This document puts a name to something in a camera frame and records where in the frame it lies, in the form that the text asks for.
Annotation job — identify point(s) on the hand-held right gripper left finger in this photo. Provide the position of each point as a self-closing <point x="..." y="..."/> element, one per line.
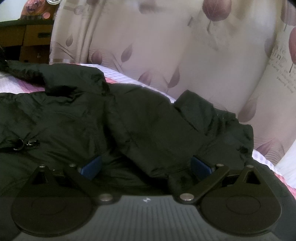
<point x="90" y="168"/>

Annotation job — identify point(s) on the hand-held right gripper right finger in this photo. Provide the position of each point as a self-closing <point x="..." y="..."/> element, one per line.
<point x="200" y="167"/>

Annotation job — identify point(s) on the black padded jacket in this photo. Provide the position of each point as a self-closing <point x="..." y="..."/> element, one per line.
<point x="138" y="127"/>

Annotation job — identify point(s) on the white cloth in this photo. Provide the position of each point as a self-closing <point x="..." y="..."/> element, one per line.
<point x="288" y="160"/>

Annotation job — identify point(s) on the pink checkered bedsheet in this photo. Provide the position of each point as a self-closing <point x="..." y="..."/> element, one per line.
<point x="129" y="76"/>

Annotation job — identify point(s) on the leaf print curtain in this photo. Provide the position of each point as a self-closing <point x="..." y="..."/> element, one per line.
<point x="166" y="46"/>

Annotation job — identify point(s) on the brown wooden desk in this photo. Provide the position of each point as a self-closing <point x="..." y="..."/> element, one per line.
<point x="34" y="34"/>

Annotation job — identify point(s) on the orange patterned bag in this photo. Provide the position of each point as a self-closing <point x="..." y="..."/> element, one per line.
<point x="34" y="9"/>

